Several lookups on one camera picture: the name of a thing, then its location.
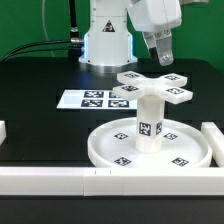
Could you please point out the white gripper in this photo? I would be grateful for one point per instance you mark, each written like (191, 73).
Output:
(154, 16)

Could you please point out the white cross-shaped table base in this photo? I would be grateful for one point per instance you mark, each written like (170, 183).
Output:
(168, 87)

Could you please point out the white round table top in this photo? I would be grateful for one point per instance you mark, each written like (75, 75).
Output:
(113, 144)

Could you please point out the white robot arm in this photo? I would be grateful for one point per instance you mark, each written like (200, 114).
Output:
(108, 45)

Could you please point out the white marker sheet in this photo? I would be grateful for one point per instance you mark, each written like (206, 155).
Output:
(94, 99)

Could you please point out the white right fence bar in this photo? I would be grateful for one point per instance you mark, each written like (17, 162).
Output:
(215, 139)

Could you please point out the white fence bar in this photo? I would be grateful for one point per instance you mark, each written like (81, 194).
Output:
(110, 182)
(2, 131)
(215, 139)

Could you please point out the white front fence bar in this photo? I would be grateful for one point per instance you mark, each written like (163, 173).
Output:
(110, 182)

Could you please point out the white left fence bar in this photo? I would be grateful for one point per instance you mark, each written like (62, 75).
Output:
(2, 131)

